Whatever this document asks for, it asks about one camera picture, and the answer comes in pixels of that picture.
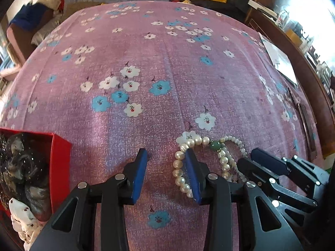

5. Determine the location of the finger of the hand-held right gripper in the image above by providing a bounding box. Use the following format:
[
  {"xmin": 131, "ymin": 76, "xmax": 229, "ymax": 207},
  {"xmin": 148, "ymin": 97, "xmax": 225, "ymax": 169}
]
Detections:
[
  {"xmin": 236, "ymin": 158, "xmax": 318, "ymax": 213},
  {"xmin": 251, "ymin": 148, "xmax": 329, "ymax": 186}
]

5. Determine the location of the brown satin scrunchie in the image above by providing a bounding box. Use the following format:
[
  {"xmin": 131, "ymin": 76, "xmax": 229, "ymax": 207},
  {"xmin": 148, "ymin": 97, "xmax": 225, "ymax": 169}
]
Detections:
[{"xmin": 5, "ymin": 133, "xmax": 53, "ymax": 221}]

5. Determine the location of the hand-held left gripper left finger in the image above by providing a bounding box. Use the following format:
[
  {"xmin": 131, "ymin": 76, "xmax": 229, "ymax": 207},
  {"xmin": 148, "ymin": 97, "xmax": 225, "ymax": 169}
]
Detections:
[{"xmin": 30, "ymin": 149, "xmax": 148, "ymax": 251}]

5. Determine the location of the small yellow carton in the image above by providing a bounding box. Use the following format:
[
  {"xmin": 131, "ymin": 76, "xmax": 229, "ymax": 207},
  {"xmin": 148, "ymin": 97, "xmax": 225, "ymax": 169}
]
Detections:
[{"xmin": 285, "ymin": 29, "xmax": 302, "ymax": 44}]

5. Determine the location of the dark beaded hair clip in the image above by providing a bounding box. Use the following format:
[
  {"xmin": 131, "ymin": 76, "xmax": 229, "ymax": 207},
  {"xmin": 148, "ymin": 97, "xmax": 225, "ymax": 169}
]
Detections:
[{"xmin": 286, "ymin": 87, "xmax": 301, "ymax": 110}]

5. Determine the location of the small pearl bracelet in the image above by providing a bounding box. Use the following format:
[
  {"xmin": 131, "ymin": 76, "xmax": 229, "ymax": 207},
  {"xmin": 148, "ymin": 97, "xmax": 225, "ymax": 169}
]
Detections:
[{"xmin": 221, "ymin": 135, "xmax": 249, "ymax": 183}]

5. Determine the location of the red box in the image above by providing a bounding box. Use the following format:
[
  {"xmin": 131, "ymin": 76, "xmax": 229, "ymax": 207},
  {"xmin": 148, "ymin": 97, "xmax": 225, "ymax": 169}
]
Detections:
[{"xmin": 0, "ymin": 127, "xmax": 72, "ymax": 251}]

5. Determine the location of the blue clothing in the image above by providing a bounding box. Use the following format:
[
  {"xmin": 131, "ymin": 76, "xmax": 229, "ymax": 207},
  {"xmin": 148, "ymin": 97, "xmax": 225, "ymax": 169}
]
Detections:
[{"xmin": 10, "ymin": 3, "xmax": 50, "ymax": 28}]

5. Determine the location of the white paper envelope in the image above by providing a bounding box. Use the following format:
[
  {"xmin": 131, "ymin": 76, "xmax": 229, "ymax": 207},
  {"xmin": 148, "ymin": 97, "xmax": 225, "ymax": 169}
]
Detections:
[{"xmin": 258, "ymin": 32, "xmax": 299, "ymax": 85}]

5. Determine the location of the black bag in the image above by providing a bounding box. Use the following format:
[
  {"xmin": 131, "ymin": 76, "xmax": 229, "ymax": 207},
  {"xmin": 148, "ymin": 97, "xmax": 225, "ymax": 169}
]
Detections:
[{"xmin": 225, "ymin": 0, "xmax": 253, "ymax": 23}]

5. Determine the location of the white cherry print scrunchie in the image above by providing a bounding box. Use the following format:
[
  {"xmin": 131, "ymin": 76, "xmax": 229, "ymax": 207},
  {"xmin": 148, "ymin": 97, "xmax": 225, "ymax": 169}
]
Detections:
[{"xmin": 9, "ymin": 198, "xmax": 44, "ymax": 250}]

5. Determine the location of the large pearl bracelet green bead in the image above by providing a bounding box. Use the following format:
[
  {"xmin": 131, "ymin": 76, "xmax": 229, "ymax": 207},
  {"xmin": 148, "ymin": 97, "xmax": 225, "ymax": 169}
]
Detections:
[{"xmin": 173, "ymin": 136, "xmax": 231, "ymax": 198}]

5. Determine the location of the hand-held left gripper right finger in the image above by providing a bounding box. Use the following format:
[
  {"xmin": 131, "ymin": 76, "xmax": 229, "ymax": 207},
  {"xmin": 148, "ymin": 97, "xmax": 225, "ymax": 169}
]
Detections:
[{"xmin": 184, "ymin": 149, "xmax": 305, "ymax": 251}]

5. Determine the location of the pink floral bedsheet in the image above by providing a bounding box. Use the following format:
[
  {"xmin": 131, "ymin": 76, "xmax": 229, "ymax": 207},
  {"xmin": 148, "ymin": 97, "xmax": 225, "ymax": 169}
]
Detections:
[{"xmin": 0, "ymin": 0, "xmax": 325, "ymax": 251}]

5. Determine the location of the black beaded lace scrunchie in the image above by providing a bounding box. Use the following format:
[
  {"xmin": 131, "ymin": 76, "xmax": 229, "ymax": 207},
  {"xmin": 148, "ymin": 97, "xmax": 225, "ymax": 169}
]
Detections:
[{"xmin": 0, "ymin": 133, "xmax": 13, "ymax": 210}]

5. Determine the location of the wooden headboard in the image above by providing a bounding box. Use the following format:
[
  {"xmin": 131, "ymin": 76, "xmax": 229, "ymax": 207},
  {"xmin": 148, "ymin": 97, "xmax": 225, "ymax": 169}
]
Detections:
[{"xmin": 245, "ymin": 5, "xmax": 335, "ymax": 160}]

